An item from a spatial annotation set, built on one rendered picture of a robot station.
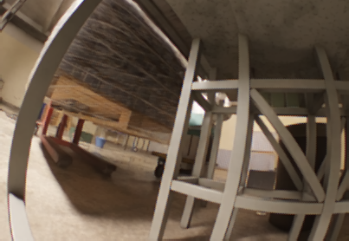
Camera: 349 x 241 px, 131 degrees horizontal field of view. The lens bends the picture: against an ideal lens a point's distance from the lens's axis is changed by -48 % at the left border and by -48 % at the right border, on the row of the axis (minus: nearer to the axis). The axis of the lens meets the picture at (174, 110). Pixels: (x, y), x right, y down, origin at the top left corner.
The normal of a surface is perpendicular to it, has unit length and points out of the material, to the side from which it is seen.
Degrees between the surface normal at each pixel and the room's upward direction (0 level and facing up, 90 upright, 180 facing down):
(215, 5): 180
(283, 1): 166
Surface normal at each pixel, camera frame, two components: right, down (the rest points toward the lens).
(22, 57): 0.83, 0.03
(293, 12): -0.40, 0.90
